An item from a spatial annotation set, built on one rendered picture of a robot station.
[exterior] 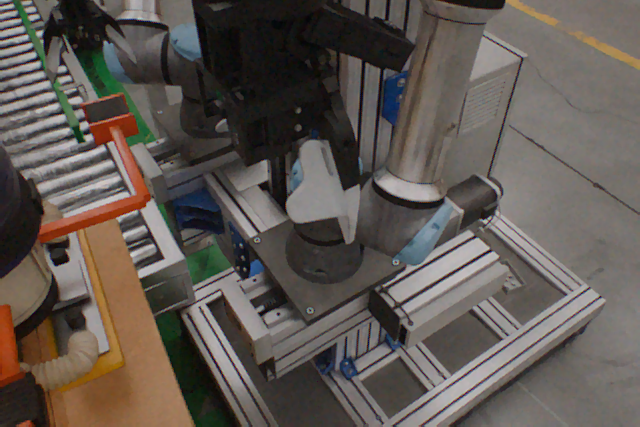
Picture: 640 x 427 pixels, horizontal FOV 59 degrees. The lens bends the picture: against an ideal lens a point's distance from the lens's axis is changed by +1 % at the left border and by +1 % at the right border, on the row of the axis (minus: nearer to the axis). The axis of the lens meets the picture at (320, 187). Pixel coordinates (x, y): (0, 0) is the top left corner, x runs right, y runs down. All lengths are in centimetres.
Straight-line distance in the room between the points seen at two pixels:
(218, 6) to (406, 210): 55
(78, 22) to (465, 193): 84
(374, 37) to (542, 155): 267
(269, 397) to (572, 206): 168
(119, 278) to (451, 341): 115
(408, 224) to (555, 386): 147
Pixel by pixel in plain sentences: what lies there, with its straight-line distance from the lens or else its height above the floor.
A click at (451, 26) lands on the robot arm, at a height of 152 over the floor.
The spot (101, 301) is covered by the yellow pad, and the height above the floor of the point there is 107.
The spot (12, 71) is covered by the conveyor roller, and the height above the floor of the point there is 54.
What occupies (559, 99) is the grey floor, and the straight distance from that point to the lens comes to 350.
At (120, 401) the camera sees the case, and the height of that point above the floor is 94.
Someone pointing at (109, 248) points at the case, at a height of 94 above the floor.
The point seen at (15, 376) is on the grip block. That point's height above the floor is 120.
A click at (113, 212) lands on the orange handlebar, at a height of 118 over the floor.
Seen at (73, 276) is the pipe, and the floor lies 110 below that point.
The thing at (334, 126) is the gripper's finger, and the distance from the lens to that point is 40.
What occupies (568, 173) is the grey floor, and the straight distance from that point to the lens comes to 300.
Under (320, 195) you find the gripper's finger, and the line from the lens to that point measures 42.
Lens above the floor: 187
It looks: 44 degrees down
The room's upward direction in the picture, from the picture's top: straight up
